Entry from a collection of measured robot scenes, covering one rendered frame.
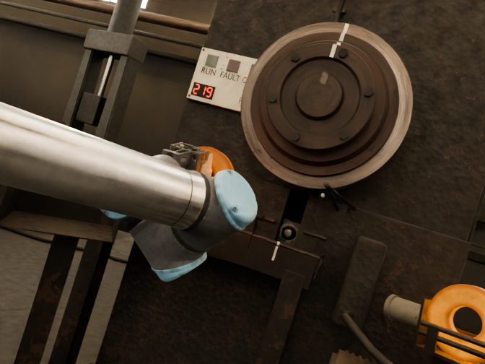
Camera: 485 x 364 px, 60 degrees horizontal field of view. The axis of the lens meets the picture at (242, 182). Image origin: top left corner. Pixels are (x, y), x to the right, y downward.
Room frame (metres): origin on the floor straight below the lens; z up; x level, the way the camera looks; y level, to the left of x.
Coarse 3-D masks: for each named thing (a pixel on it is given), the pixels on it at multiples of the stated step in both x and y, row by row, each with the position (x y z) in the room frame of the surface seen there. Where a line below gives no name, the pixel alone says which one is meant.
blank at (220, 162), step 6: (210, 150) 1.02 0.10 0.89; (216, 150) 1.02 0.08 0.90; (204, 156) 1.02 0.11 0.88; (216, 156) 1.01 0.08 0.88; (222, 156) 1.01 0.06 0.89; (204, 162) 1.02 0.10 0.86; (216, 162) 1.01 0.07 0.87; (222, 162) 1.01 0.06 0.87; (228, 162) 1.00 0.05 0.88; (216, 168) 1.01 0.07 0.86; (222, 168) 1.01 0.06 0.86; (228, 168) 1.00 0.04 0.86
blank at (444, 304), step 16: (448, 288) 0.90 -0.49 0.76; (464, 288) 0.88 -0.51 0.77; (480, 288) 0.86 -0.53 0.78; (432, 304) 0.91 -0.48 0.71; (448, 304) 0.89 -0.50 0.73; (464, 304) 0.87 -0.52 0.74; (480, 304) 0.85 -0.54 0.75; (432, 320) 0.91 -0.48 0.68; (448, 320) 0.89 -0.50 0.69; (448, 336) 0.88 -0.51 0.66; (480, 336) 0.84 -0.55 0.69; (448, 352) 0.87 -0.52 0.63; (464, 352) 0.85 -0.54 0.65
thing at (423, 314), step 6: (426, 300) 0.92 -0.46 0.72; (426, 306) 0.92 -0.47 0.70; (420, 312) 0.92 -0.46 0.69; (426, 312) 0.92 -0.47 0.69; (420, 318) 0.91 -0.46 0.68; (426, 318) 0.93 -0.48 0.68; (420, 324) 0.91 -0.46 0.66; (426, 330) 0.93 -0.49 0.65; (420, 336) 0.92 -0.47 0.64; (414, 342) 0.91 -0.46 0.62; (420, 342) 0.92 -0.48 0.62
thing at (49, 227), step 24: (24, 192) 1.13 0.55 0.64; (0, 216) 0.97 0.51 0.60; (24, 216) 1.08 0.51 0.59; (48, 216) 1.15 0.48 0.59; (72, 216) 1.17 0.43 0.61; (96, 216) 1.19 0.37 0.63; (72, 240) 1.06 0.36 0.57; (96, 240) 1.01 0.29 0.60; (48, 264) 1.05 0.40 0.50; (48, 288) 1.05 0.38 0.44; (48, 312) 1.06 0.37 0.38; (24, 336) 1.04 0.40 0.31; (48, 336) 1.06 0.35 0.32; (24, 360) 1.05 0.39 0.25
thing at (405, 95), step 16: (304, 32) 1.19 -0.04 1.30; (352, 32) 1.15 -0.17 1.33; (368, 32) 1.14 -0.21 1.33; (272, 48) 1.21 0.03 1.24; (384, 48) 1.13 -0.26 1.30; (256, 64) 1.22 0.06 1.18; (400, 64) 1.11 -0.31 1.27; (400, 80) 1.11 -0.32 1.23; (400, 96) 1.11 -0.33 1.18; (240, 112) 1.22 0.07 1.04; (400, 112) 1.10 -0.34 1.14; (400, 128) 1.10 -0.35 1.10; (256, 144) 1.20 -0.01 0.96; (384, 144) 1.11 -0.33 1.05; (400, 144) 1.10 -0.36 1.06; (272, 160) 1.19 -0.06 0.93; (368, 160) 1.11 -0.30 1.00; (384, 160) 1.10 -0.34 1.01; (288, 176) 1.17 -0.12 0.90; (304, 176) 1.16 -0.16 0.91; (320, 176) 1.14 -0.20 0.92; (336, 176) 1.13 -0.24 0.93; (352, 176) 1.12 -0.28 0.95
